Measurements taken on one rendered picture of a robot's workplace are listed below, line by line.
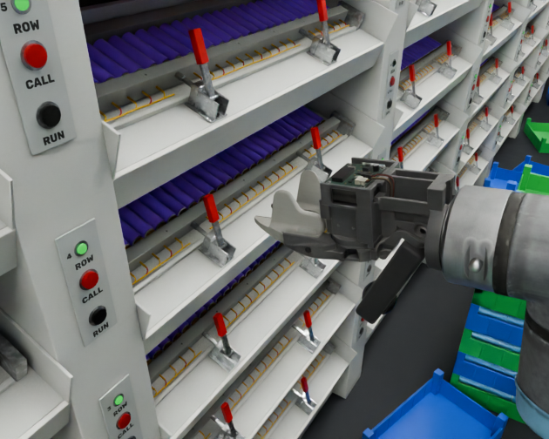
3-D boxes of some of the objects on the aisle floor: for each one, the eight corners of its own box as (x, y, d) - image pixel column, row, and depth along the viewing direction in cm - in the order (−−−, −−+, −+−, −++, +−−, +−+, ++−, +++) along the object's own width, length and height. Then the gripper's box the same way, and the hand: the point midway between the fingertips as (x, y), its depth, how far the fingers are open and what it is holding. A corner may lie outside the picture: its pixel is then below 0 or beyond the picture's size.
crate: (574, 385, 141) (584, 364, 137) (570, 442, 126) (580, 422, 122) (463, 345, 154) (468, 325, 149) (446, 393, 139) (452, 373, 134)
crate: (432, 388, 140) (437, 367, 136) (501, 437, 127) (509, 417, 123) (359, 452, 124) (362, 431, 120) (429, 517, 111) (435, 496, 107)
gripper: (470, 160, 49) (281, 143, 60) (432, 209, 41) (225, 178, 53) (466, 239, 53) (290, 208, 64) (431, 296, 45) (239, 251, 56)
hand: (274, 219), depth 59 cm, fingers open, 3 cm apart
